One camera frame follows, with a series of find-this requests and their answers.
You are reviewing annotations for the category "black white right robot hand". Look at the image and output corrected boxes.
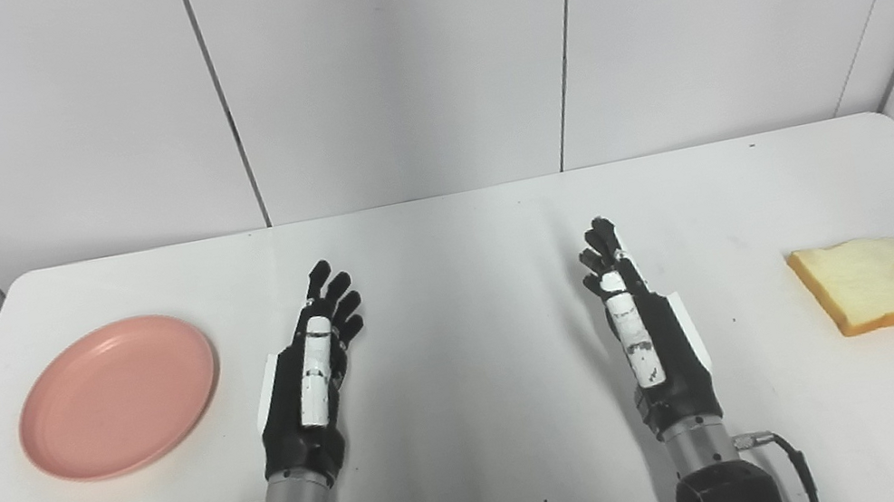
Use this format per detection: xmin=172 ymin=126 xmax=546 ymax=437
xmin=571 ymin=201 xmax=727 ymax=449

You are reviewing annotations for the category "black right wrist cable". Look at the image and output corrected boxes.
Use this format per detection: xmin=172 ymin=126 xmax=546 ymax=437
xmin=731 ymin=422 xmax=822 ymax=502

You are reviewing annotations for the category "slice of white bread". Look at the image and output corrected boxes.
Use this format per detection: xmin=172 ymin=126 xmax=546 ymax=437
xmin=784 ymin=232 xmax=894 ymax=347

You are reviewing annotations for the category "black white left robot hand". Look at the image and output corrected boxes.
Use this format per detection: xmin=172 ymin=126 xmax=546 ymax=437
xmin=231 ymin=255 xmax=392 ymax=497

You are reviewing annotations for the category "pink round plate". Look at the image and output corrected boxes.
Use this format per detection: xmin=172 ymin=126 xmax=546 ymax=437
xmin=2 ymin=304 xmax=234 ymax=494

